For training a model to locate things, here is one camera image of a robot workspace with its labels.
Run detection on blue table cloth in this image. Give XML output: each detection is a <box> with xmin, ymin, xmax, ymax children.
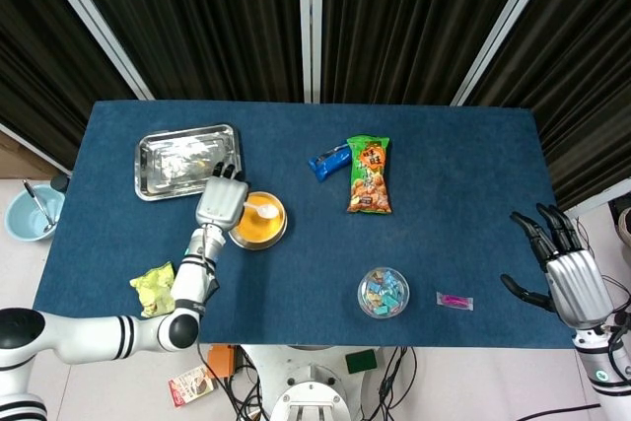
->
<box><xmin>25</xmin><ymin>100</ymin><xmax>584</xmax><ymax>349</ymax></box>

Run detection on small printed food packet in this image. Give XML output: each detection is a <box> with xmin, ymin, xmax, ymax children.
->
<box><xmin>168</xmin><ymin>364</ymin><xmax>216</xmax><ymax>409</ymax></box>

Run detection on light blue plastic bowl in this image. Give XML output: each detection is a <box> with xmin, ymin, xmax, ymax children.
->
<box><xmin>4</xmin><ymin>183</ymin><xmax>66</xmax><ymax>244</ymax></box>

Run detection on blue snack packet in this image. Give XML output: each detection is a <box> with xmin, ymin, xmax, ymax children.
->
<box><xmin>308</xmin><ymin>143</ymin><xmax>352</xmax><ymax>183</ymax></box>

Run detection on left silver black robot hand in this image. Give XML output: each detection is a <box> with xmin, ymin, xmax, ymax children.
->
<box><xmin>194</xmin><ymin>161</ymin><xmax>250</xmax><ymax>231</ymax></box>

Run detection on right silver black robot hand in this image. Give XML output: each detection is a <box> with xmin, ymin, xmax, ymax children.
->
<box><xmin>500</xmin><ymin>202</ymin><xmax>614</xmax><ymax>330</ymax></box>

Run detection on beige bowl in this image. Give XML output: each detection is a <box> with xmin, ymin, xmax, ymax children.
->
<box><xmin>232</xmin><ymin>191</ymin><xmax>288</xmax><ymax>246</ymax></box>

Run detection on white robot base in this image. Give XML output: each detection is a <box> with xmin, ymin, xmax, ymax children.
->
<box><xmin>241</xmin><ymin>344</ymin><xmax>395</xmax><ymax>421</ymax></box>

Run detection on silver metal tray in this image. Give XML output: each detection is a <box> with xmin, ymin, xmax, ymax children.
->
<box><xmin>134</xmin><ymin>123</ymin><xmax>244</xmax><ymax>202</ymax></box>

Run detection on yellow-green crumpled snack bag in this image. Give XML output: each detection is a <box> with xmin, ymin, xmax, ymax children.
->
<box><xmin>129</xmin><ymin>260</ymin><xmax>177</xmax><ymax>318</ymax></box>

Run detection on white frame post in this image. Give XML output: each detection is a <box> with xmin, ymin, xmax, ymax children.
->
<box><xmin>450</xmin><ymin>0</ymin><xmax>564</xmax><ymax>107</ymax></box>
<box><xmin>30</xmin><ymin>0</ymin><xmax>156</xmax><ymax>101</ymax></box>
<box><xmin>297</xmin><ymin>0</ymin><xmax>324</xmax><ymax>105</ymax></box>

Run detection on pink sachet in clear wrapper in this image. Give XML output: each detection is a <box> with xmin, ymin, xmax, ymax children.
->
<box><xmin>436</xmin><ymin>291</ymin><xmax>475</xmax><ymax>312</ymax></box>

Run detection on orange device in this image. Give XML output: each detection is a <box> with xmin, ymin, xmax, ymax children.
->
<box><xmin>205</xmin><ymin>343</ymin><xmax>239</xmax><ymax>380</ymax></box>

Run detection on small white object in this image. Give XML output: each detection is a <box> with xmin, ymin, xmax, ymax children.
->
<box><xmin>244</xmin><ymin>201</ymin><xmax>278</xmax><ymax>220</ymax></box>

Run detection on clear bowl of candies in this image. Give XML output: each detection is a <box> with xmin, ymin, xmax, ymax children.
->
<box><xmin>357</xmin><ymin>266</ymin><xmax>411</xmax><ymax>319</ymax></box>

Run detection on metal spoon with black handle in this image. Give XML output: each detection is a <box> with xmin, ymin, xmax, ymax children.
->
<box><xmin>22</xmin><ymin>178</ymin><xmax>56</xmax><ymax>234</ymax></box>

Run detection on green orange snack bag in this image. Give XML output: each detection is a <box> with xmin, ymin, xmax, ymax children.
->
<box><xmin>345</xmin><ymin>134</ymin><xmax>394</xmax><ymax>216</ymax></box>

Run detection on dark green block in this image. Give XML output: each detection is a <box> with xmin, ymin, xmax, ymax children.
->
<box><xmin>344</xmin><ymin>348</ymin><xmax>379</xmax><ymax>375</ymax></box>

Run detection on orange bowl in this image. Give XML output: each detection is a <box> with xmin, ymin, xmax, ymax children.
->
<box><xmin>227</xmin><ymin>190</ymin><xmax>289</xmax><ymax>251</ymax></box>

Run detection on black cable bundle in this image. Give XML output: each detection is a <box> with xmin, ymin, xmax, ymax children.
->
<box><xmin>375</xmin><ymin>345</ymin><xmax>418</xmax><ymax>421</ymax></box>
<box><xmin>216</xmin><ymin>375</ymin><xmax>273</xmax><ymax>421</ymax></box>

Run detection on black pleated curtain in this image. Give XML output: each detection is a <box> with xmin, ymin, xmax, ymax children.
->
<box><xmin>466</xmin><ymin>0</ymin><xmax>631</xmax><ymax>211</ymax></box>
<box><xmin>0</xmin><ymin>0</ymin><xmax>138</xmax><ymax>172</ymax></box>
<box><xmin>320</xmin><ymin>0</ymin><xmax>538</xmax><ymax>106</ymax></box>
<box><xmin>58</xmin><ymin>0</ymin><xmax>303</xmax><ymax>104</ymax></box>

